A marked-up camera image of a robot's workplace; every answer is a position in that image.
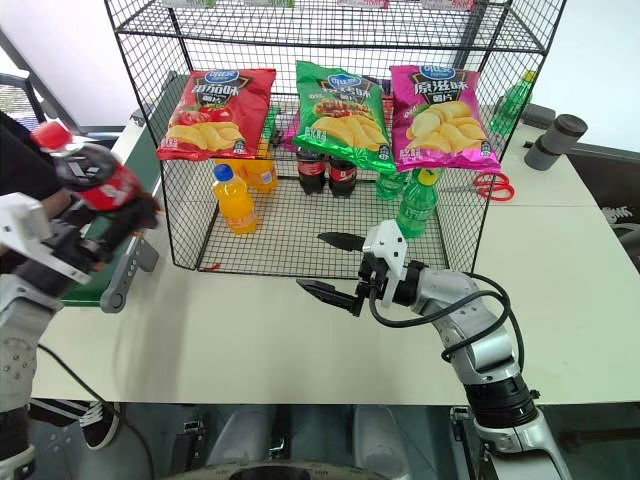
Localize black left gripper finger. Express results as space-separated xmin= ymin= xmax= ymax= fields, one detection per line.
xmin=54 ymin=197 xmax=95 ymax=226
xmin=107 ymin=197 xmax=164 ymax=261

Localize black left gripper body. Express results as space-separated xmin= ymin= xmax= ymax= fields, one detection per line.
xmin=47 ymin=207 xmax=114 ymax=274

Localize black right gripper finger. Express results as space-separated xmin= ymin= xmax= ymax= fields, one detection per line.
xmin=317 ymin=231 xmax=366 ymax=253
xmin=295 ymin=278 xmax=362 ymax=317

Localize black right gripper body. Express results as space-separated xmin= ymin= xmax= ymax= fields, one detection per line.
xmin=355 ymin=249 xmax=389 ymax=318

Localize cola bottle red cap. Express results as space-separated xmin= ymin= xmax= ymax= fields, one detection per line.
xmin=30 ymin=121 xmax=162 ymax=226

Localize green belt conveyor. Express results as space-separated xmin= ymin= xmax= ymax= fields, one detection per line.
xmin=59 ymin=69 xmax=191 ymax=314

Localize cola bottle red label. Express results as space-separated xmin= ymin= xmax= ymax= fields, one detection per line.
xmin=296 ymin=147 xmax=329 ymax=196
xmin=327 ymin=154 xmax=359 ymax=200

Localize green soda bottle yellow cap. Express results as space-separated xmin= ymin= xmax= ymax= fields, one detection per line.
xmin=488 ymin=70 xmax=537 ymax=135
xmin=375 ymin=169 xmax=409 ymax=201
xmin=396 ymin=168 xmax=440 ymax=240

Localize person in black clothing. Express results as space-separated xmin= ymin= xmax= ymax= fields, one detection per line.
xmin=0 ymin=110 xmax=71 ymax=216

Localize orange soda bottle blue cap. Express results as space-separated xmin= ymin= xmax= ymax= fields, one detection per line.
xmin=210 ymin=163 xmax=259 ymax=236
xmin=234 ymin=158 xmax=280 ymax=195

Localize purple snack bag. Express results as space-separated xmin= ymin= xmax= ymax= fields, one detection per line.
xmin=279 ymin=112 xmax=302 ymax=152

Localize green potato chips bag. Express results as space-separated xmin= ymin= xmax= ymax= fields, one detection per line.
xmin=292 ymin=59 xmax=397 ymax=175

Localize red potato chips bag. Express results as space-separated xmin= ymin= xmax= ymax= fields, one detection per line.
xmin=156 ymin=68 xmax=277 ymax=162

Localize black metal railing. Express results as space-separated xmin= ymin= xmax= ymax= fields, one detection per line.
xmin=0 ymin=27 xmax=81 ymax=136

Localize grey rounded leg cover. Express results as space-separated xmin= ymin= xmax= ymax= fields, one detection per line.
xmin=349 ymin=404 xmax=412 ymax=479
xmin=206 ymin=404 xmax=275 ymax=467

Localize magenta potato chips bag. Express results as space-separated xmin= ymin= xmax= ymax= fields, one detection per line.
xmin=388 ymin=64 xmax=503 ymax=175

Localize black white sneaker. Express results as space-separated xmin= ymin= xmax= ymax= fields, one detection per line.
xmin=29 ymin=397 xmax=122 ymax=451

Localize grey cylindrical roller object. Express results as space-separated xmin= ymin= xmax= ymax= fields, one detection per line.
xmin=523 ymin=113 xmax=589 ymax=171

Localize black printed mat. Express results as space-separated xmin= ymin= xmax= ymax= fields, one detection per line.
xmin=567 ymin=142 xmax=640 ymax=274

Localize red white snack packet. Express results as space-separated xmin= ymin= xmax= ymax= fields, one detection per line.
xmin=419 ymin=0 xmax=477 ymax=12

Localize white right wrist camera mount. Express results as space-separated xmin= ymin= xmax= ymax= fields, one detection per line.
xmin=360 ymin=221 xmax=407 ymax=307

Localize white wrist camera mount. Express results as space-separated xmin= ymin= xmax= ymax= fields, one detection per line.
xmin=0 ymin=192 xmax=94 ymax=286
xmin=360 ymin=221 xmax=407 ymax=307

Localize grey conveyor end bracket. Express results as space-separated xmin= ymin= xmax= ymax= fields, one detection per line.
xmin=99 ymin=234 xmax=160 ymax=314

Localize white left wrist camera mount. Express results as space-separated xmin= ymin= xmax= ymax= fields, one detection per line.
xmin=0 ymin=192 xmax=94 ymax=286

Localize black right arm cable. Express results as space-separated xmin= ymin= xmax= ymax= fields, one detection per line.
xmin=368 ymin=272 xmax=526 ymax=364

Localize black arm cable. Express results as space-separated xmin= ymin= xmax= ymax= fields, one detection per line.
xmin=35 ymin=342 xmax=157 ymax=480
xmin=368 ymin=272 xmax=526 ymax=364

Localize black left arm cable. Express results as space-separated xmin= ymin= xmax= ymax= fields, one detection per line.
xmin=35 ymin=342 xmax=157 ymax=480

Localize red handled scissors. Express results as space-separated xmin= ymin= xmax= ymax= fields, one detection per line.
xmin=442 ymin=171 xmax=516 ymax=203

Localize black wire mesh rack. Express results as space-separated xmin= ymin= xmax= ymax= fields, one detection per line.
xmin=103 ymin=0 xmax=569 ymax=277

